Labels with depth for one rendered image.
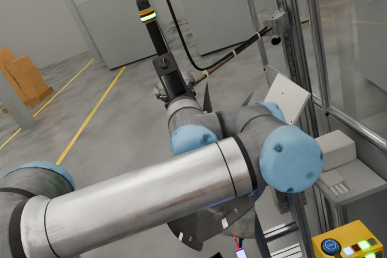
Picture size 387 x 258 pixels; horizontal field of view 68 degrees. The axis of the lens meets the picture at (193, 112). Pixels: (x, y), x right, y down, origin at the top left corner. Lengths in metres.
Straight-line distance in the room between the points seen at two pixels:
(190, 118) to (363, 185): 1.08
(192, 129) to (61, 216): 0.21
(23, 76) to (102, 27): 2.55
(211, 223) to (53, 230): 0.67
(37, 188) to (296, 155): 0.37
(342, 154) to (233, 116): 1.07
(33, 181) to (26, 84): 8.69
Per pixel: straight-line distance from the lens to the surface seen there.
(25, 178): 0.52
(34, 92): 9.14
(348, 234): 1.02
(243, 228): 1.20
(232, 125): 0.46
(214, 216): 0.98
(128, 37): 8.33
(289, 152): 0.34
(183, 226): 1.29
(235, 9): 6.45
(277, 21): 1.31
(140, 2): 0.86
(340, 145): 1.47
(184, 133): 0.44
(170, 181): 0.34
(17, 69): 9.06
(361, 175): 1.49
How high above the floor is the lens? 1.89
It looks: 26 degrees down
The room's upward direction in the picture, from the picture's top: 21 degrees counter-clockwise
